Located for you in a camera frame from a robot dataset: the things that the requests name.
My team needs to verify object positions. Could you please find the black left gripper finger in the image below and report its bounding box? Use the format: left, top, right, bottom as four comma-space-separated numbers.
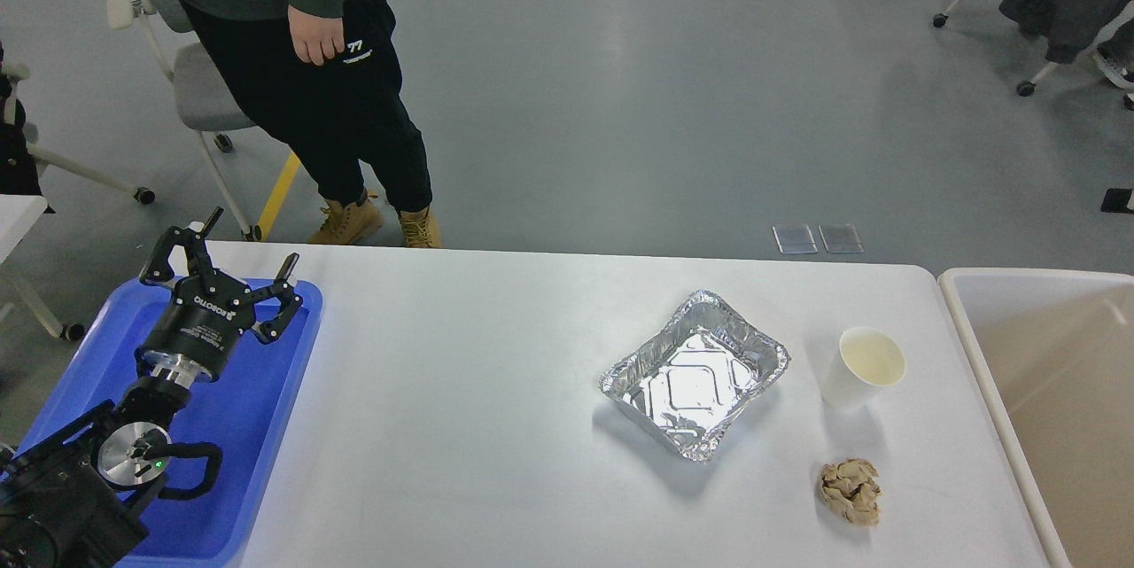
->
139, 207, 222, 289
248, 253, 303, 345

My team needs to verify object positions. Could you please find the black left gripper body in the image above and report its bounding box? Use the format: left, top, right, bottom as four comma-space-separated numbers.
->
135, 273, 266, 383

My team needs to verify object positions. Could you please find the white paper cup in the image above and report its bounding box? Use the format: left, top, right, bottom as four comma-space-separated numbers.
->
819, 327, 907, 412

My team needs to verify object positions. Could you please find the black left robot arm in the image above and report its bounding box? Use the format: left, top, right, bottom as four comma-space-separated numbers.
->
3, 210, 322, 567

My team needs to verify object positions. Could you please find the person's hand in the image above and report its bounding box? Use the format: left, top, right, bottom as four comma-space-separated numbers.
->
287, 6, 346, 66

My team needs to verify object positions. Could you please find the blue plastic tray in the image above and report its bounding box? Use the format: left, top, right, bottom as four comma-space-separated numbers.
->
20, 280, 323, 567

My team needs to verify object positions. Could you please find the grey office chair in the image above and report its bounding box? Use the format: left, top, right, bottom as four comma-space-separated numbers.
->
105, 0, 263, 241

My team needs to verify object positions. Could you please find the white side table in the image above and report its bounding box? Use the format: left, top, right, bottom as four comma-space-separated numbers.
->
1, 195, 86, 345

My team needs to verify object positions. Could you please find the person in dark clothes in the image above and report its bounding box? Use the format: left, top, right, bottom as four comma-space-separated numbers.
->
179, 0, 442, 248

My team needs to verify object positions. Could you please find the white chair at left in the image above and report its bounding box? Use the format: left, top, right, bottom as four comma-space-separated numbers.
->
1, 62, 156, 206

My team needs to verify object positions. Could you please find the aluminium foil tray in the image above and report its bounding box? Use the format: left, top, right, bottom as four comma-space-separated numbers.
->
598, 289, 792, 463

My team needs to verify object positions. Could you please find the left floor plate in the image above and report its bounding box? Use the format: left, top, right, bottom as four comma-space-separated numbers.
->
773, 223, 819, 254

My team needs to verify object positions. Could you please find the floor plate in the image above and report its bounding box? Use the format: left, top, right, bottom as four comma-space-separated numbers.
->
773, 223, 819, 254
819, 223, 866, 254

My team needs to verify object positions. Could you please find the right floor plate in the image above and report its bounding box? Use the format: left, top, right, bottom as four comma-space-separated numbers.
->
819, 223, 866, 254

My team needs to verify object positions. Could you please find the crumpled brown paper ball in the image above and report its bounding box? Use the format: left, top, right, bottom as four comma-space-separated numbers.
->
816, 456, 882, 527

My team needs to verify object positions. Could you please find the beige plastic bin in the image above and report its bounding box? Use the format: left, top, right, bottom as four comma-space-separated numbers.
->
938, 268, 1133, 567

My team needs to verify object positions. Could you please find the white sneaker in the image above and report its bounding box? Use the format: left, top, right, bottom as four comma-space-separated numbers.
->
1091, 44, 1133, 91

